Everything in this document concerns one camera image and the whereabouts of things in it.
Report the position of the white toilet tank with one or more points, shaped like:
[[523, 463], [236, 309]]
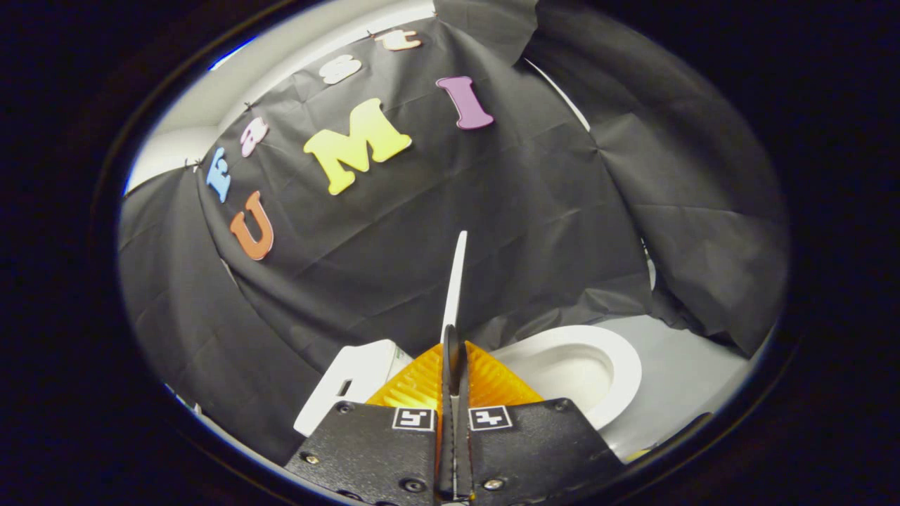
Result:
[[358, 379]]

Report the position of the black backdrop cloth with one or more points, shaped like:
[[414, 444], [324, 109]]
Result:
[[450, 225]]

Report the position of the white toilet bowl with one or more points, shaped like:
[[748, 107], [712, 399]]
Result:
[[576, 365]]

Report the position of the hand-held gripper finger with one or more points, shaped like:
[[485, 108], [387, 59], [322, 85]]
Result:
[[446, 372], [463, 379]]

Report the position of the white toilet lid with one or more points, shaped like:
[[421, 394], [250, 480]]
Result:
[[455, 281]]

